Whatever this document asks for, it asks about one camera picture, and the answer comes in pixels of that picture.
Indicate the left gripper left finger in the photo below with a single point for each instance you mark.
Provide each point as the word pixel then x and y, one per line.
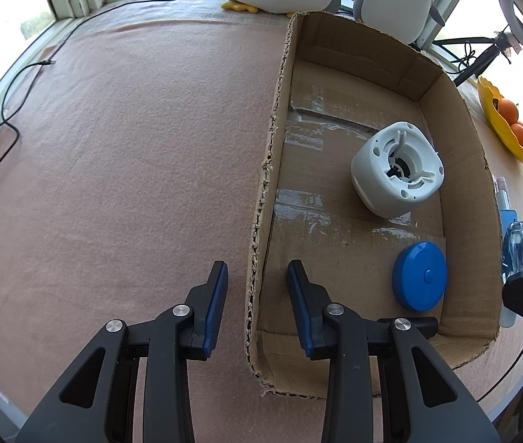
pixel 206 302

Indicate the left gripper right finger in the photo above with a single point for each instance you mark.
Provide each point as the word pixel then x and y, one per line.
pixel 307 302

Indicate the pink cream tube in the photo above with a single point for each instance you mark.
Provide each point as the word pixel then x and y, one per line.
pixel 502 193

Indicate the cardboard box tray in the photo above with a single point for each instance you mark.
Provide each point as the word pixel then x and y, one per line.
pixel 340 82

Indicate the white round plastic device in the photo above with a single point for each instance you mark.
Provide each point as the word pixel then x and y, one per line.
pixel 396 170

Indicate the clear blue spray bottle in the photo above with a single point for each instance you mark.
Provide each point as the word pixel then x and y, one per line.
pixel 518 254

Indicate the blue round disc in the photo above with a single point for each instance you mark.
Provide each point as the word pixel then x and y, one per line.
pixel 419 277

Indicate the orange fruit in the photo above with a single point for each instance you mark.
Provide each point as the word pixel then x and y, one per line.
pixel 508 110
pixel 517 129

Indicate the yellow fruit tray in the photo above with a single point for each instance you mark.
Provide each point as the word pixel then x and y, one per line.
pixel 489 97

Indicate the black tripod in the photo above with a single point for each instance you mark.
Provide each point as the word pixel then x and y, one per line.
pixel 479 53

